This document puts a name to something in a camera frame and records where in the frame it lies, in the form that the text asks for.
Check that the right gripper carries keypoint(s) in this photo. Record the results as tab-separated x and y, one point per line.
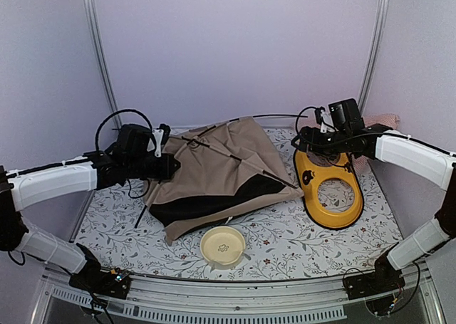
305	134

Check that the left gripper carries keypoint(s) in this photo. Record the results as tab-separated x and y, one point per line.
167	170

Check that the yellow double bowl holder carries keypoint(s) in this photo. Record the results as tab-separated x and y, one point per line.
332	194

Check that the pink checkered cushion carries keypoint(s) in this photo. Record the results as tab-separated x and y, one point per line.
390	120

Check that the beige pet tent fabric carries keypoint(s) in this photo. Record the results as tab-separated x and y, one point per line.
221	181

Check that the black tent pole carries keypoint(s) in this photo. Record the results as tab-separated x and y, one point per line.
231	156
274	115

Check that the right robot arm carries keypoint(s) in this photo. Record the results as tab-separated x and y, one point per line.
412	173

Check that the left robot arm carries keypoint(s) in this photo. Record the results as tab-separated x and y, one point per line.
95	170

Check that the cream paw print bowl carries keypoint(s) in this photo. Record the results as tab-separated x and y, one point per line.
223	247

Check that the floral table mat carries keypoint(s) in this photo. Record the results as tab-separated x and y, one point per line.
273	243

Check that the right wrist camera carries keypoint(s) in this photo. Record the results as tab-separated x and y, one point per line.
324	120

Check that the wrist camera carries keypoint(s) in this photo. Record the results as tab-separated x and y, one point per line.
324	120
159	138

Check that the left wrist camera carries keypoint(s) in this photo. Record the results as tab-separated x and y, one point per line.
159	138

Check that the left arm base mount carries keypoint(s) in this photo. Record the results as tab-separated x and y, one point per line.
98	282

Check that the right aluminium frame post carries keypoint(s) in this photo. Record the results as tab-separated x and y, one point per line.
378	30

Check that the aluminium frame post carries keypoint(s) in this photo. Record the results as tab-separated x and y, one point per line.
94	29
378	30

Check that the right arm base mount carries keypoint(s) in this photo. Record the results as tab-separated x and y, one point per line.
364	285

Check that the front aluminium rail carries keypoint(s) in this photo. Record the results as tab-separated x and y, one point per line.
167	300

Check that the left aluminium frame post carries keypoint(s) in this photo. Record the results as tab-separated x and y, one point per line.
94	29

